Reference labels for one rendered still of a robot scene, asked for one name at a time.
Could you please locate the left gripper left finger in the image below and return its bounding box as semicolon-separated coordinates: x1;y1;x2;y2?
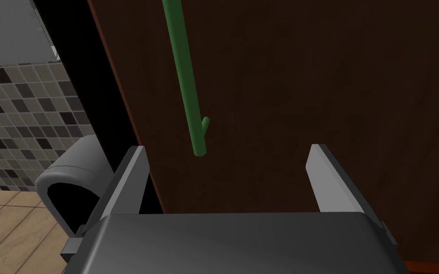
85;145;150;231

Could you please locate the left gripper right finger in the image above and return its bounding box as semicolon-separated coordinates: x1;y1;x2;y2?
305;143;384;231

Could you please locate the dark brown wooden door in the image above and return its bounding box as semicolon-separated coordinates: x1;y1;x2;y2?
87;0;439;266

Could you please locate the green bar door handle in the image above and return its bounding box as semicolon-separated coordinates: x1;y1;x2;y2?
161;0;210;157

